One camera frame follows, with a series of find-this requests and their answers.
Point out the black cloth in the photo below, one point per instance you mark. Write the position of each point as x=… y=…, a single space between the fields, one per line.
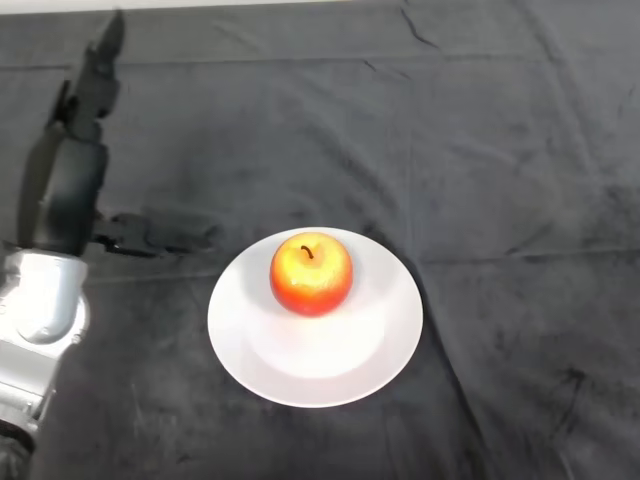
x=450 y=150

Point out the red yellow apple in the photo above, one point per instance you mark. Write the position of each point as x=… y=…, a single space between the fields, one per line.
x=312 y=280

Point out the white round plate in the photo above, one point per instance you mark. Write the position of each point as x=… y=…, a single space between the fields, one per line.
x=320 y=350

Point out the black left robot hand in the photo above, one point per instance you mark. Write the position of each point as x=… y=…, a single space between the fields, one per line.
x=70 y=190

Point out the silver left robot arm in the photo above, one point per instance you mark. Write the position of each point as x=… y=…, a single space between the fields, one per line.
x=35 y=320

